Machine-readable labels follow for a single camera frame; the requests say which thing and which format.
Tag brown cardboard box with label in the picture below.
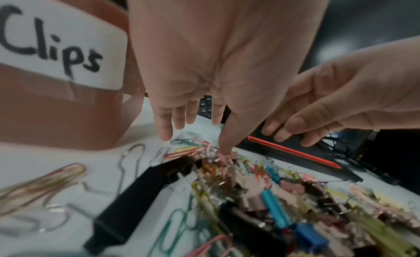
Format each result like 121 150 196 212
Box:
0 0 147 151

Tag red pen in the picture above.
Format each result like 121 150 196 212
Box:
247 135 343 170

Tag pink paper clip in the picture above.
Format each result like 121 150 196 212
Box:
185 235 238 257

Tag green paper clip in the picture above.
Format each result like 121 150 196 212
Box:
147 208 198 254

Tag black device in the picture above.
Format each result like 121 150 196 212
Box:
344 128 420 187

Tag person's right hand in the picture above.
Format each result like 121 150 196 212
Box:
261 35 420 148

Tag dark cables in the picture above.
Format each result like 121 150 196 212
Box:
320 131 363 154

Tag pile of colourful clips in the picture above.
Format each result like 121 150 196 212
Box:
161 136 420 257

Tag black keyboard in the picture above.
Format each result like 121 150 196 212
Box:
198 94 231 125

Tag bundle of coloured paper clips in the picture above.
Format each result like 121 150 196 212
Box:
0 163 88 218

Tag person's left hand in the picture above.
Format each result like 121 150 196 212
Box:
126 0 332 157

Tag large silver paper clip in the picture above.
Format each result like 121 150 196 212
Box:
115 143 147 198
0 203 72 238

